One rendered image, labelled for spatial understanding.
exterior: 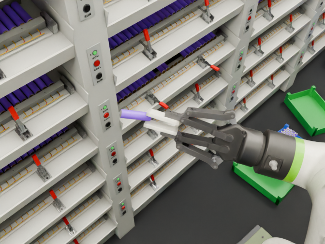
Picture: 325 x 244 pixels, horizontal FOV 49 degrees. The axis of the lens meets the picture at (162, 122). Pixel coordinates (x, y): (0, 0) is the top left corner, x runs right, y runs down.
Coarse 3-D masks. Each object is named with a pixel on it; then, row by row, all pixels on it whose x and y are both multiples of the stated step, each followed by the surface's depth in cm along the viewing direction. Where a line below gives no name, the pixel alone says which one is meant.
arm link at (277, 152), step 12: (264, 132) 74; (276, 132) 71; (264, 144) 70; (276, 144) 68; (288, 144) 69; (264, 156) 68; (276, 156) 68; (288, 156) 68; (264, 168) 69; (276, 168) 67; (288, 168) 68
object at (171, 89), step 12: (228, 36) 144; (216, 48) 143; (228, 48) 144; (216, 60) 140; (156, 72) 131; (180, 72) 134; (192, 72) 135; (204, 72) 138; (168, 84) 130; (180, 84) 131; (156, 96) 126; (168, 96) 127; (132, 108) 122; (144, 108) 123; (156, 108) 128; (120, 120) 114; (132, 120) 120
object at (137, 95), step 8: (216, 40) 141; (208, 48) 139; (192, 56) 135; (184, 64) 133; (168, 72) 129; (176, 72) 132; (160, 80) 127; (144, 88) 124; (152, 88) 126; (136, 96) 122; (120, 104) 119; (128, 104) 121
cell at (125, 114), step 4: (120, 112) 73; (124, 112) 72; (128, 112) 73; (132, 112) 73; (136, 112) 73; (140, 112) 74; (144, 112) 74; (120, 116) 73; (124, 116) 73; (128, 116) 73; (132, 116) 73; (136, 116) 73; (140, 116) 74; (144, 116) 74; (144, 120) 74; (148, 120) 74
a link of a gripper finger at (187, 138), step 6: (180, 132) 75; (180, 138) 73; (186, 138) 73; (192, 138) 73; (198, 138) 74; (204, 138) 74; (210, 138) 75; (198, 144) 73; (204, 144) 73; (210, 144) 72; (216, 144) 72; (216, 150) 72; (222, 150) 72; (228, 150) 72
